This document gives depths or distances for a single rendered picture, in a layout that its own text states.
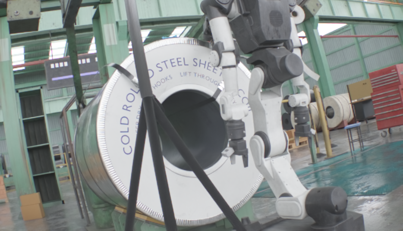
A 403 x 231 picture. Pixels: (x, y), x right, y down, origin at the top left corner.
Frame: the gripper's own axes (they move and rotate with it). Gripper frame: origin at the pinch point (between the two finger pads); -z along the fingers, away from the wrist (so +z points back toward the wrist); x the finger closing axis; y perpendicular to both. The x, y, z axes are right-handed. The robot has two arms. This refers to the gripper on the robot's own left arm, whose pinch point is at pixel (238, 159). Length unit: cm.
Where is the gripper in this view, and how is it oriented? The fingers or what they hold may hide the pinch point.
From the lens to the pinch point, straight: 186.6
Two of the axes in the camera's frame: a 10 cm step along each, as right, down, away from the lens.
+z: -1.2, -9.9, -1.0
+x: -4.8, -0.3, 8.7
